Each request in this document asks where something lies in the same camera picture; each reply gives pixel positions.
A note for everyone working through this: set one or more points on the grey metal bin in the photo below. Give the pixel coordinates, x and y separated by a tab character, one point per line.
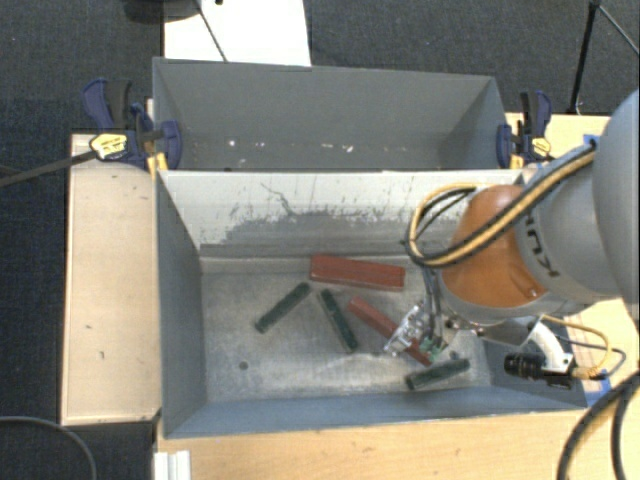
300	358

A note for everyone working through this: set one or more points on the black cylinder on white bracket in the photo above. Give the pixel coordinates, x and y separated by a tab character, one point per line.
522	365

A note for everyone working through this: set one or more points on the red-brown flat block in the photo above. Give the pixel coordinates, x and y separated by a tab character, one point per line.
357	272
370	315

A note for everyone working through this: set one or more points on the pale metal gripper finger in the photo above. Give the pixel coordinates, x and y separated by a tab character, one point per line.
392	348
407	330

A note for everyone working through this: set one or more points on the dark green flat block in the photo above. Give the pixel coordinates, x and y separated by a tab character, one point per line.
282	308
439	373
339	320

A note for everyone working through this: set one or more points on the pale wood flat board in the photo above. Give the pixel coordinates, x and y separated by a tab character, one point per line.
110	288

